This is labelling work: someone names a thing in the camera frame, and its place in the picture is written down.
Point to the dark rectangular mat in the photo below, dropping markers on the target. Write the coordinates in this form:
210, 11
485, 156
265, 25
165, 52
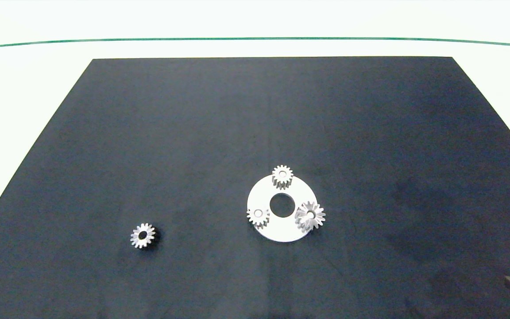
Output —
219, 133

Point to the small steel gear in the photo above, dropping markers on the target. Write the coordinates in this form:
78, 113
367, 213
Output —
252, 216
136, 237
276, 176

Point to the round white plate with pins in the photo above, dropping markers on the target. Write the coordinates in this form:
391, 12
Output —
281, 231

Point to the larger steel gear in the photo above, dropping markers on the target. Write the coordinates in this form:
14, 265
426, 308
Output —
303, 218

